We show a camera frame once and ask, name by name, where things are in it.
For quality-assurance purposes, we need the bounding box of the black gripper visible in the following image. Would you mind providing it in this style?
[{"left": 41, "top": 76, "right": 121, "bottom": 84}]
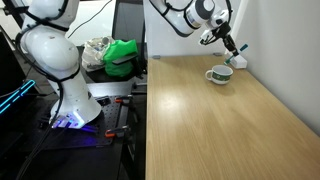
[{"left": 210, "top": 20, "right": 241, "bottom": 57}]

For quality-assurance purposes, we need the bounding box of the teal marker pen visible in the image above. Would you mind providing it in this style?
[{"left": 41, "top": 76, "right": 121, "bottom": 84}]
[{"left": 223, "top": 43, "right": 250, "bottom": 65}]

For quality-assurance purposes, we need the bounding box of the white cup with green band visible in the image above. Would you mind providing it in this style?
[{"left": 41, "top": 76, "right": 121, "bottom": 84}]
[{"left": 204, "top": 64, "right": 235, "bottom": 86}]

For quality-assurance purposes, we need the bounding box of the white rectangular box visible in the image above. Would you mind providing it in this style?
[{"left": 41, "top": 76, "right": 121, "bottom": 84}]
[{"left": 225, "top": 51, "right": 248, "bottom": 70}]

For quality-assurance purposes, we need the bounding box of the black mesh office chair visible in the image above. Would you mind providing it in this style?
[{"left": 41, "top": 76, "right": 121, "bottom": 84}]
[{"left": 111, "top": 0, "right": 149, "bottom": 79}]

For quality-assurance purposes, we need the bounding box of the black chair armrest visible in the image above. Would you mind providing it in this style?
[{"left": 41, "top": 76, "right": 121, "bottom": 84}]
[{"left": 111, "top": 54, "right": 138, "bottom": 66}]

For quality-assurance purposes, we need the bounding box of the green cloth bag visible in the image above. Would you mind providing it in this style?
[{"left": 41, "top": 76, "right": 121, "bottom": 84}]
[{"left": 103, "top": 39, "right": 139, "bottom": 78}]

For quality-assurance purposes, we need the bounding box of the orange black clamp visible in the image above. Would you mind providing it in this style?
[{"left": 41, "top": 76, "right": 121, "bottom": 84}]
[
  {"left": 114, "top": 94, "right": 134, "bottom": 106},
  {"left": 104, "top": 125, "right": 131, "bottom": 139}
]

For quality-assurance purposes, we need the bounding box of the small black block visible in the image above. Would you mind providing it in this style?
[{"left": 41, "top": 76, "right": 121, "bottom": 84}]
[{"left": 95, "top": 95, "right": 111, "bottom": 105}]

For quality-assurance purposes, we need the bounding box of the white plastic bag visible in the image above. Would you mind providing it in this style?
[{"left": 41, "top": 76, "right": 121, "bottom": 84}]
[{"left": 81, "top": 35, "right": 115, "bottom": 73}]

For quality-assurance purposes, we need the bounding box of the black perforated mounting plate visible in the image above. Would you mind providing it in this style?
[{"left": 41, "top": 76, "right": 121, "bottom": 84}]
[{"left": 29, "top": 94, "right": 134, "bottom": 149}]

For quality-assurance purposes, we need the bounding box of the black device with blue lights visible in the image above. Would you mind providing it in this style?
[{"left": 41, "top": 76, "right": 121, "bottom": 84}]
[{"left": 0, "top": 79, "right": 37, "bottom": 116}]

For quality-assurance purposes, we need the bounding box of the white wall cable duct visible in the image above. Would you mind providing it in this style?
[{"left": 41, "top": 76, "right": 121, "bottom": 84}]
[{"left": 226, "top": 0, "right": 250, "bottom": 55}]

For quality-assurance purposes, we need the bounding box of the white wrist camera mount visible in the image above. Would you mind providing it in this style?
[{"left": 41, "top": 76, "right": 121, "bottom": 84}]
[{"left": 198, "top": 29, "right": 215, "bottom": 47}]

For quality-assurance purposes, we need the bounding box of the thin black cable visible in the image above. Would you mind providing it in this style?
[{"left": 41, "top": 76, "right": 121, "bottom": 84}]
[{"left": 68, "top": 0, "right": 114, "bottom": 38}]

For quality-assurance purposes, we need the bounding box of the thick black robot base cable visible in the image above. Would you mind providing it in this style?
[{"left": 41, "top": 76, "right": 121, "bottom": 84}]
[{"left": 14, "top": 83, "right": 65, "bottom": 180}]

